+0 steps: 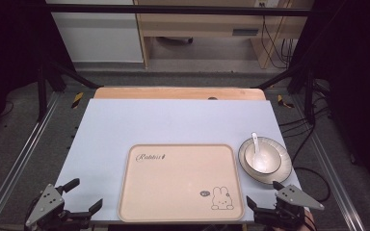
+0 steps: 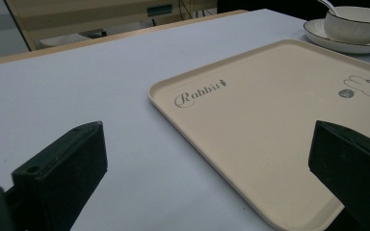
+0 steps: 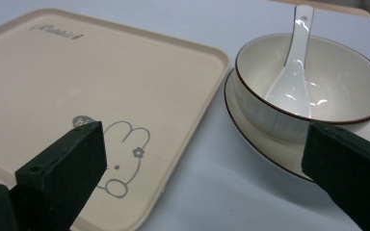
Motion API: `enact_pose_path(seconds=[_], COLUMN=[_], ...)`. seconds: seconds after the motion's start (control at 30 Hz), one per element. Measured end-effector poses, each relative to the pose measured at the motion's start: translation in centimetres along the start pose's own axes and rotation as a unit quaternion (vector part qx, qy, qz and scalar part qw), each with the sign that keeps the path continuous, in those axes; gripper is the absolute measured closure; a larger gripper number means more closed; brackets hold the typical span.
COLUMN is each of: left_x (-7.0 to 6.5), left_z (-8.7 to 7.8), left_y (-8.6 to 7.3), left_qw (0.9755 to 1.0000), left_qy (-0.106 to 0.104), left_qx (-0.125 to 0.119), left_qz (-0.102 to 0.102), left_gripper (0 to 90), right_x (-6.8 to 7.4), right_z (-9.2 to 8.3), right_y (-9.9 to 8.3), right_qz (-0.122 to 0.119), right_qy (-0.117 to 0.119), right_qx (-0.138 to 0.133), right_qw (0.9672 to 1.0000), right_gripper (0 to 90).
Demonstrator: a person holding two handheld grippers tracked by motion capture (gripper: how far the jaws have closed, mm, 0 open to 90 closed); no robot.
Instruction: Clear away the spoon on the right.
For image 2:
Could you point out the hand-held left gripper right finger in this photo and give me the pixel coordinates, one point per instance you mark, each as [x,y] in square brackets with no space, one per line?
[353,170]

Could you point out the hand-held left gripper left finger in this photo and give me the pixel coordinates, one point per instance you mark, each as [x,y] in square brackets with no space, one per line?
[61,173]

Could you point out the beige tray with rabbit print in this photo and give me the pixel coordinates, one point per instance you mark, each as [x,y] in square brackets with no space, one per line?
[269,128]

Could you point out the white plate with dark rim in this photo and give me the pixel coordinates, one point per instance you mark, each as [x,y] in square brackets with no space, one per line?
[321,37]

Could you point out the white bowl with dark rim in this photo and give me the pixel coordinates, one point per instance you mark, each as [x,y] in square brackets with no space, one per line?
[353,27]

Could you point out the light wooden desk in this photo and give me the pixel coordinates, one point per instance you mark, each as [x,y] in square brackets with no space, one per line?
[86,16]

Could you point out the white spoon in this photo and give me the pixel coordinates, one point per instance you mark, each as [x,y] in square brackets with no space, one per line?
[329,5]

